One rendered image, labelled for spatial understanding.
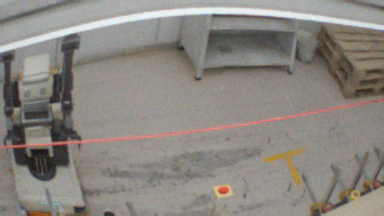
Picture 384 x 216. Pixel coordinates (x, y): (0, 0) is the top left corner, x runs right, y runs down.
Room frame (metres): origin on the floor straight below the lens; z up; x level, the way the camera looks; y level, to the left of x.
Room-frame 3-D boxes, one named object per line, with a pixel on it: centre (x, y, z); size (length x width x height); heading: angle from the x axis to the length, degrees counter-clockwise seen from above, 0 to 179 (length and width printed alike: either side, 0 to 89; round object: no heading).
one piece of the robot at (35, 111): (2.27, 0.87, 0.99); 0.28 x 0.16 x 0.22; 112
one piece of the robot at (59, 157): (2.62, 1.01, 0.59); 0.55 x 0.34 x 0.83; 112
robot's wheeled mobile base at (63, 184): (2.53, 0.98, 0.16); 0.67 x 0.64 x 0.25; 22
